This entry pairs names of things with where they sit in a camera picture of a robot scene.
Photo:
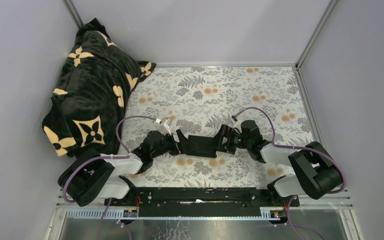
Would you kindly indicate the black paper box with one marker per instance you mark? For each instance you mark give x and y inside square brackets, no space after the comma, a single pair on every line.
[204,146]

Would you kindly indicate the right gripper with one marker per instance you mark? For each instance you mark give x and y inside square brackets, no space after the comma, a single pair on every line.
[227,132]

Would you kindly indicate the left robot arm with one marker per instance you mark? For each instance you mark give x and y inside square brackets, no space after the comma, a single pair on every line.
[96,175]

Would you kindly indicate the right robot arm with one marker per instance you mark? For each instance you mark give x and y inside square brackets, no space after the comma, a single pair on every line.
[315,174]

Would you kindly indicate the black floral blanket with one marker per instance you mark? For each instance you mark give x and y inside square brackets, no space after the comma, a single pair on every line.
[92,93]

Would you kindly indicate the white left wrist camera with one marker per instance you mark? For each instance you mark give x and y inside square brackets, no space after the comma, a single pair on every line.
[165,125]

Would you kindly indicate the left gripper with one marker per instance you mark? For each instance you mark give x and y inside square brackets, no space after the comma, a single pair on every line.
[176,150]

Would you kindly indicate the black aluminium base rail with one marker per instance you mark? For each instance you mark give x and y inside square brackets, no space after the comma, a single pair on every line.
[177,203]

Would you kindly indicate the floral tablecloth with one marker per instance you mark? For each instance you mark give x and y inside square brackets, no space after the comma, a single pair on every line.
[201,99]

